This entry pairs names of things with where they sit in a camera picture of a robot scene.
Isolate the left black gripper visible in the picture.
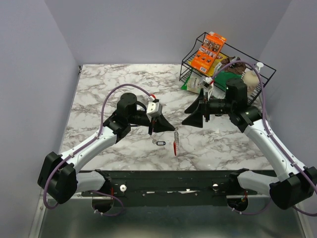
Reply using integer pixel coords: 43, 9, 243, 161
128, 111, 175, 135

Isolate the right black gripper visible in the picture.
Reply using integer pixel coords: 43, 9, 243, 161
182, 88, 234, 128

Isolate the metal keyring coil red holder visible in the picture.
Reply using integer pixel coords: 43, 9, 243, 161
173, 128, 179, 156

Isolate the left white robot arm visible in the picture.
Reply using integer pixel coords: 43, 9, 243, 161
37, 93, 175, 204

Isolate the black key tag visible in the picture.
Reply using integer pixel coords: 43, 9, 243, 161
156, 141, 166, 146

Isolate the white green pouch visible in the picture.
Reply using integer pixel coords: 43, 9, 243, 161
181, 75, 225, 99

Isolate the green and brown bag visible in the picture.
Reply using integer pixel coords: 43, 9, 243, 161
214, 57, 246, 90

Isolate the yellow snack packet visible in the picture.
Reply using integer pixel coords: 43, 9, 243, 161
206, 53, 228, 77

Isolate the orange snack box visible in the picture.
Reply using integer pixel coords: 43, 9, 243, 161
191, 32, 226, 73

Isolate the cream pump soap bottle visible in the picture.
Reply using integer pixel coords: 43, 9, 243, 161
242, 62, 264, 96

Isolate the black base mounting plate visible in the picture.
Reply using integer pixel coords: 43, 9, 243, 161
51, 170, 268, 208

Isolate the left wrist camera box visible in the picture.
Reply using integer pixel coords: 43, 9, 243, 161
146, 99, 162, 118

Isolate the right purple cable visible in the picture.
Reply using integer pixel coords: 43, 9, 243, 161
211, 60, 317, 217

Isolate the purple cable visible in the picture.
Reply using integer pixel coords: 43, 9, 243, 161
43, 83, 156, 217
211, 60, 317, 217

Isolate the black wire shelf rack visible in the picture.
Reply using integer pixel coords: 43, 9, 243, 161
179, 32, 276, 105

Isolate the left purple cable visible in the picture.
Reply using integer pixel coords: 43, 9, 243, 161
43, 83, 156, 217

